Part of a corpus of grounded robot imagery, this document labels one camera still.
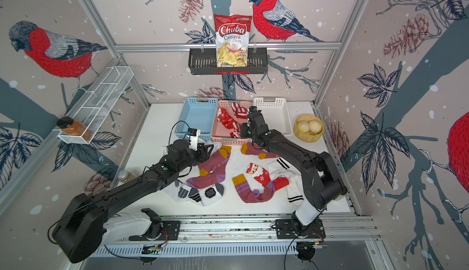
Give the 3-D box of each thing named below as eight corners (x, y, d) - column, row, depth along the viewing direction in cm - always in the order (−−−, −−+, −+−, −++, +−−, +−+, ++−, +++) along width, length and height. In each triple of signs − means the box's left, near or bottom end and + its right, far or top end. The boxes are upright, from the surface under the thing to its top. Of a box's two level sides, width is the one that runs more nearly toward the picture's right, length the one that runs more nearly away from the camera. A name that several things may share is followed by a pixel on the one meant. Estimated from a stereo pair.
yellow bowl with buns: (295, 142, 104) (299, 135, 99) (290, 120, 115) (293, 113, 109) (323, 142, 104) (328, 135, 99) (315, 120, 115) (319, 112, 109)
